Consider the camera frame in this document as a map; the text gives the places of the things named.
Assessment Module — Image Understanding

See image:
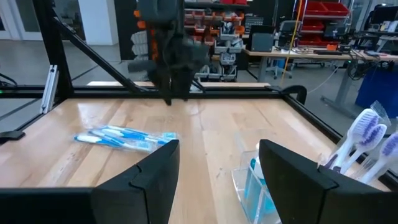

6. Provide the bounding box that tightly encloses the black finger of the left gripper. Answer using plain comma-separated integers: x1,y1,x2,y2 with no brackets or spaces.
174,70,193,102
157,70,174,106

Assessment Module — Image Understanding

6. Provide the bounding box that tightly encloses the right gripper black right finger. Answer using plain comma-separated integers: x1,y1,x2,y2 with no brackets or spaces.
258,139,398,224

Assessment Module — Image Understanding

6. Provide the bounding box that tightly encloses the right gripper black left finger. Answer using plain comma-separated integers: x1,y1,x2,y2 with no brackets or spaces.
0,139,181,224

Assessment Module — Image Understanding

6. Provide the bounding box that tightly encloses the clear acrylic organizer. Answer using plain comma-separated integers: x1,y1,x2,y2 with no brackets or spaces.
230,149,282,224

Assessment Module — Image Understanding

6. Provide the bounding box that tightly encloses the dark grey box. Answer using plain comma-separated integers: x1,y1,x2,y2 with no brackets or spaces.
249,24,277,53

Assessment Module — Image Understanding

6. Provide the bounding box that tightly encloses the wooden top desk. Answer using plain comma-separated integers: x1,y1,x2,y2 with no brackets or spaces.
243,46,398,119

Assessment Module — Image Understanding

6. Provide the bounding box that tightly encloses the silver aluminium extrusion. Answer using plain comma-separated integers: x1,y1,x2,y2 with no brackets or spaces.
39,64,60,115

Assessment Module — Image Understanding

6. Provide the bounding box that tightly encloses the blue bin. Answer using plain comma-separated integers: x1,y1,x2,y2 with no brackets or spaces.
355,63,398,110

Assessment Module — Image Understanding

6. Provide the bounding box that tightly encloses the red bin rack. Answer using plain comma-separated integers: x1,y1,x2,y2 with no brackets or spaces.
297,0,351,47

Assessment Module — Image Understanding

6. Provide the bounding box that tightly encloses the black aluminium table frame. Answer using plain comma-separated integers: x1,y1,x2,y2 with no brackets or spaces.
0,0,398,190

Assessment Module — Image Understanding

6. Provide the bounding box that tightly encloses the yellow hanging cable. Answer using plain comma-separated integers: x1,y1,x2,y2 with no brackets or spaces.
279,0,304,87

